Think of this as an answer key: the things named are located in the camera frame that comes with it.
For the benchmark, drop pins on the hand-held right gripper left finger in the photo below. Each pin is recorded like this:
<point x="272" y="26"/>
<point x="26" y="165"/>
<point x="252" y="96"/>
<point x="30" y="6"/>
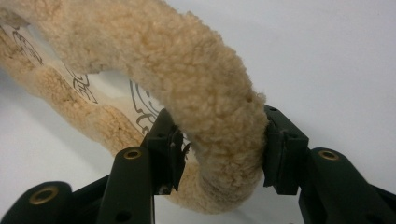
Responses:
<point x="163" y="149"/>

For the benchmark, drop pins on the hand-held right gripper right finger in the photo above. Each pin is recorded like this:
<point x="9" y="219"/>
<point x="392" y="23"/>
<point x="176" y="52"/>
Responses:
<point x="286" y="155"/>

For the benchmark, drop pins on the wooden peanut-shaped puzzle board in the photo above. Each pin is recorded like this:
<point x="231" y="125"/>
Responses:
<point x="193" y="81"/>

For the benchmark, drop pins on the white table mat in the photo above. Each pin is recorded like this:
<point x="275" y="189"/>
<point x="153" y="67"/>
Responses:
<point x="327" y="62"/>

